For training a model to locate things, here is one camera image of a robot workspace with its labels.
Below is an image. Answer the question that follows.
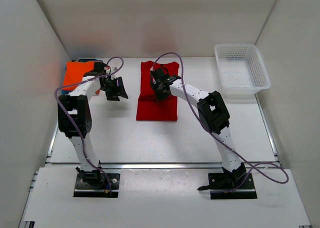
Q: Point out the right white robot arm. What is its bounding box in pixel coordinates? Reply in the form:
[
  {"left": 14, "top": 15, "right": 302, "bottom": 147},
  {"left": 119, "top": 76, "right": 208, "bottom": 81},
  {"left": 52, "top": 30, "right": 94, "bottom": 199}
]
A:
[{"left": 150, "top": 68, "right": 246, "bottom": 186}]

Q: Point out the red t shirt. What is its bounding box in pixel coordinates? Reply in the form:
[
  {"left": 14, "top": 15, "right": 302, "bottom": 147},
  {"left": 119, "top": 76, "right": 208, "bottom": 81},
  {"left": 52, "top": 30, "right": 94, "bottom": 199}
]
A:
[{"left": 136, "top": 61, "right": 178, "bottom": 121}]

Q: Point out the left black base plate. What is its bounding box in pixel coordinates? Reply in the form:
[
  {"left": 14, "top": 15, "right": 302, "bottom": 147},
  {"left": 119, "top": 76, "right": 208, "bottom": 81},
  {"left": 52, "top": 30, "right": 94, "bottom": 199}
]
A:
[{"left": 73, "top": 173, "right": 121, "bottom": 198}]

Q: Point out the white plastic basket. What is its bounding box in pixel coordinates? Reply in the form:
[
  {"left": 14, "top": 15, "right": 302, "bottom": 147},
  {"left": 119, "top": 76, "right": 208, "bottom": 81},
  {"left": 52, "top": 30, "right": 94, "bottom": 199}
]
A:
[{"left": 214, "top": 44, "right": 271, "bottom": 97}]

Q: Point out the dark label sticker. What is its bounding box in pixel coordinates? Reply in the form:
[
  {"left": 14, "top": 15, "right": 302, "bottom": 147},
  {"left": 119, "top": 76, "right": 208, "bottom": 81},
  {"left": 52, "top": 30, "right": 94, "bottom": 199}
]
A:
[{"left": 78, "top": 59, "right": 97, "bottom": 63}]

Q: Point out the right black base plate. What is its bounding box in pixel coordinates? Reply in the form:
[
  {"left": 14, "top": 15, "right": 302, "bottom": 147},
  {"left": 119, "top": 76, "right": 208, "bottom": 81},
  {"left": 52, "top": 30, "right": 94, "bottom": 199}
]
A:
[{"left": 197, "top": 173, "right": 258, "bottom": 200}]

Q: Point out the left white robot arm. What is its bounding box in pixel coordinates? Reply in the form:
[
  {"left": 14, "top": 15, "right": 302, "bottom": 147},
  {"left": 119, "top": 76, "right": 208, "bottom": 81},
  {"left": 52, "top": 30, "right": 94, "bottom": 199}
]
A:
[{"left": 54, "top": 61, "right": 129, "bottom": 175}]

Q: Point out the blue t shirt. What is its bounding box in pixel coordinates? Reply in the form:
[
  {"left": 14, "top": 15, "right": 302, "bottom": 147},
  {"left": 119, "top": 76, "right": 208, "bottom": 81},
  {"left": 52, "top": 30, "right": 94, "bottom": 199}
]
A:
[{"left": 61, "top": 59, "right": 104, "bottom": 96}]

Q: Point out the orange t shirt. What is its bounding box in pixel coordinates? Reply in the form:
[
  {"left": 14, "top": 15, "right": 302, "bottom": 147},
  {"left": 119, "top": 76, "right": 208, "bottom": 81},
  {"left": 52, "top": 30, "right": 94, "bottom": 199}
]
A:
[{"left": 62, "top": 61, "right": 96, "bottom": 86}]

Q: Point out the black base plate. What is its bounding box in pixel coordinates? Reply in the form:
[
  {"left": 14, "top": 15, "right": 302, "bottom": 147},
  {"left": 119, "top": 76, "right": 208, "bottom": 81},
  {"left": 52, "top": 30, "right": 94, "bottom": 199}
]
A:
[
  {"left": 73, "top": 173, "right": 121, "bottom": 198},
  {"left": 197, "top": 173, "right": 258, "bottom": 200}
]

